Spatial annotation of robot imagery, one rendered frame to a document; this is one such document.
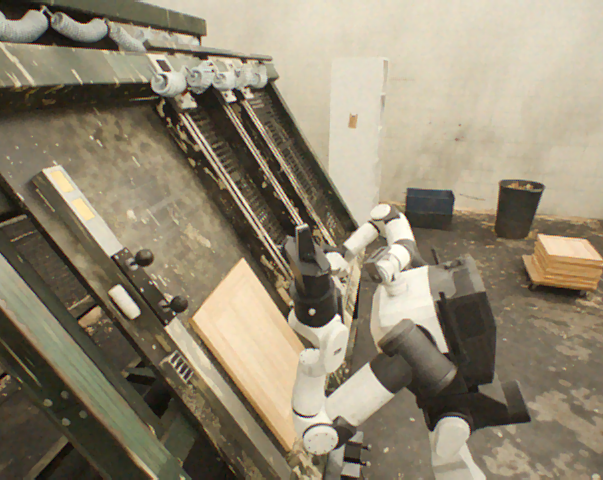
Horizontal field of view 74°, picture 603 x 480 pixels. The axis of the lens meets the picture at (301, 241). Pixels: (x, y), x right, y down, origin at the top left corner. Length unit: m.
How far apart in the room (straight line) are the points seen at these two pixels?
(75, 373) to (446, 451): 1.00
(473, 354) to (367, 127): 4.03
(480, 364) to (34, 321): 0.97
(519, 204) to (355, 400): 4.62
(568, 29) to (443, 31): 1.45
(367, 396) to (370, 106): 4.20
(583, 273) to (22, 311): 4.09
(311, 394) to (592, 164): 6.04
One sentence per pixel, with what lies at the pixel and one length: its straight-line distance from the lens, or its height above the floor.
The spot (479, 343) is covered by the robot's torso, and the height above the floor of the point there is 1.27.
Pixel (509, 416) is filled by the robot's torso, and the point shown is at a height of 1.03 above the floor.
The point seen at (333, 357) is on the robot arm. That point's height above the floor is 1.36.
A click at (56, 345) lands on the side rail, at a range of 0.82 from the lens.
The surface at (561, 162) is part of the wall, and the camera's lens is 6.54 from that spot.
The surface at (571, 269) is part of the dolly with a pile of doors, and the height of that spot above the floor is 0.29.
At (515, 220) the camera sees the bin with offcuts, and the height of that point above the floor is 0.25.
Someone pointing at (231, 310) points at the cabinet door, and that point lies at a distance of 1.22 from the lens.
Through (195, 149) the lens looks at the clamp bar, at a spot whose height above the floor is 1.65.
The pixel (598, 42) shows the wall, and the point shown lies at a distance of 6.47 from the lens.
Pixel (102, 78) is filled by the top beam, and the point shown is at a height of 1.87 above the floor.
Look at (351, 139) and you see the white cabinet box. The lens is 4.96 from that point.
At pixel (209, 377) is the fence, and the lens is 1.04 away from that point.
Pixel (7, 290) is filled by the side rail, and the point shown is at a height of 1.56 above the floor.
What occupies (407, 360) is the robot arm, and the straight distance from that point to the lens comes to 0.91.
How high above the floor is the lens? 1.88
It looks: 23 degrees down
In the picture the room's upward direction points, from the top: straight up
